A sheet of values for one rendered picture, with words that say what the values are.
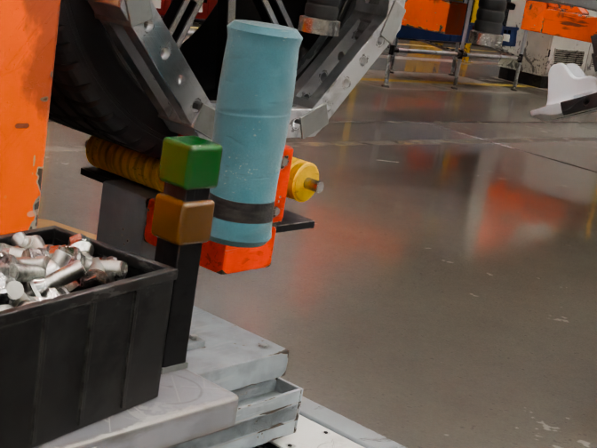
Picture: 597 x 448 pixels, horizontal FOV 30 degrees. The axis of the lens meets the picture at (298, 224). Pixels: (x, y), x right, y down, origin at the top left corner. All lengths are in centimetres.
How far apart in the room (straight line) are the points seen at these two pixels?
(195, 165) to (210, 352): 78
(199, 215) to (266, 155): 34
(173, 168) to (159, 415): 21
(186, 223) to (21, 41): 21
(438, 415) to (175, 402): 130
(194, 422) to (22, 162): 28
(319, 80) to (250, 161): 35
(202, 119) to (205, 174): 43
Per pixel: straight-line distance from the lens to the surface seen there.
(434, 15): 561
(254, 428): 171
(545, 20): 749
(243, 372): 169
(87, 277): 89
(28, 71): 102
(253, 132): 129
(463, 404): 229
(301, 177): 158
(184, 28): 149
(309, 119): 154
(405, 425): 214
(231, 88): 129
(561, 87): 129
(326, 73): 162
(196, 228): 97
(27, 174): 104
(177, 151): 96
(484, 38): 146
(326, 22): 118
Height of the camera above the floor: 84
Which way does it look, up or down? 14 degrees down
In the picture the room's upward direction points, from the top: 9 degrees clockwise
